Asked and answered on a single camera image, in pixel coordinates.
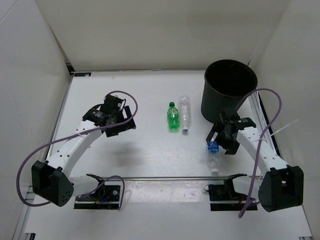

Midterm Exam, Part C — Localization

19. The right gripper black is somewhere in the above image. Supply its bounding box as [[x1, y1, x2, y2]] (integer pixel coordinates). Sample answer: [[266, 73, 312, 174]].
[[206, 121, 240, 156]]

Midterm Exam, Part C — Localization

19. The clear bottle blue label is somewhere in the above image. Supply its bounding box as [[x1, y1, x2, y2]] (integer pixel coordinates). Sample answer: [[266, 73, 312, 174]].
[[207, 139, 222, 175]]

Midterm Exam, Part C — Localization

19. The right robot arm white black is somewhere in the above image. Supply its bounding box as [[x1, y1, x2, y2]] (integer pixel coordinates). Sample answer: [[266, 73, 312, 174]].
[[208, 108, 304, 212]]

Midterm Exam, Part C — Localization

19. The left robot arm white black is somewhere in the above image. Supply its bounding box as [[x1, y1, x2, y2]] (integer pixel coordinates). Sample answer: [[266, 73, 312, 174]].
[[31, 92, 136, 207]]

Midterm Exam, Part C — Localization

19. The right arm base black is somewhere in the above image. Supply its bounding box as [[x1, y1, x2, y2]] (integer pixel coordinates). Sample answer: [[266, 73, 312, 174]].
[[203, 184, 247, 212]]

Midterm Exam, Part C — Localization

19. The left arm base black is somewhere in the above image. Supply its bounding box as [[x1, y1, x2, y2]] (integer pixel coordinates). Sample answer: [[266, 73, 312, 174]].
[[73, 173, 125, 210]]

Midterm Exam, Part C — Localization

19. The black plastic trash bin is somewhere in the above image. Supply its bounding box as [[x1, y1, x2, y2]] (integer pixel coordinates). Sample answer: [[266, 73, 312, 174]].
[[200, 59, 258, 124]]

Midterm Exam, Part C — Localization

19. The green plastic bottle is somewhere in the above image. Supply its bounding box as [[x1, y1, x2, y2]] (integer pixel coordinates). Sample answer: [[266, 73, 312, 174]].
[[167, 102, 180, 132]]

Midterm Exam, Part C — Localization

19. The clear bottle blue cap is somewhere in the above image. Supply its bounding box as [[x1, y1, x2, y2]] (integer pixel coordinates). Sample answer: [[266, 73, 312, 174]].
[[178, 95, 191, 133]]

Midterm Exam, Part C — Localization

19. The aluminium table edge rail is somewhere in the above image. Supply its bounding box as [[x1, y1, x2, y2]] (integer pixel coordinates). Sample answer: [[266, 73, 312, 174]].
[[63, 175, 263, 181]]

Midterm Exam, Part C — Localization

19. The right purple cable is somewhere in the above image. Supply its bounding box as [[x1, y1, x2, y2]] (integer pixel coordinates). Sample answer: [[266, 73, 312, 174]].
[[234, 88, 283, 219]]

